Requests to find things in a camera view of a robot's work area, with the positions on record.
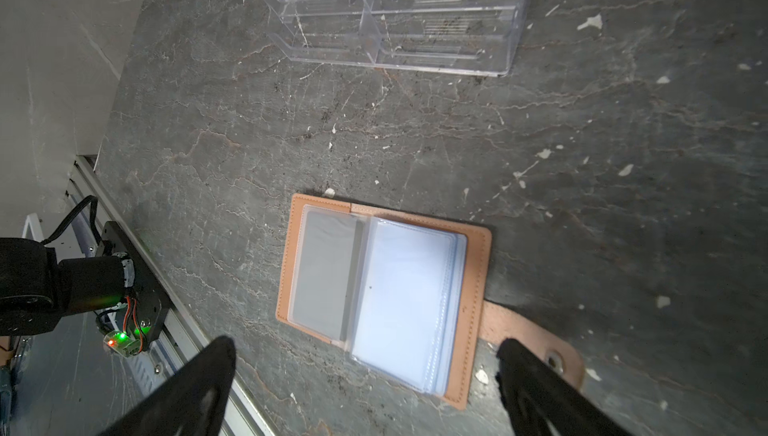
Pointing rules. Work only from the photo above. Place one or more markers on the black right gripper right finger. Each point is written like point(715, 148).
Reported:
point(540, 402)

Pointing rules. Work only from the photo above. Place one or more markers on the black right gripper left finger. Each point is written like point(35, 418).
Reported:
point(192, 402)

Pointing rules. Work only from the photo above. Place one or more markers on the clear plastic card sleeves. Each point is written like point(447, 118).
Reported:
point(385, 291)

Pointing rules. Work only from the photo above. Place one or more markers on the clear acrylic tiered holder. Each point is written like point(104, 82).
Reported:
point(469, 37)

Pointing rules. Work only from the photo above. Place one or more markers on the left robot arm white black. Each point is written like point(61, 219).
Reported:
point(38, 289)

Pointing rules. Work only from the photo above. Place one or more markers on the small green-lit circuit board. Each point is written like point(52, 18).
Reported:
point(125, 344)

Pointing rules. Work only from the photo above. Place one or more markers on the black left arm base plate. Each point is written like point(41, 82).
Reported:
point(143, 308)

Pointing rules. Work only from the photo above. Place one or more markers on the aluminium rail front frame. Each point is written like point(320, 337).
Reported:
point(173, 333)

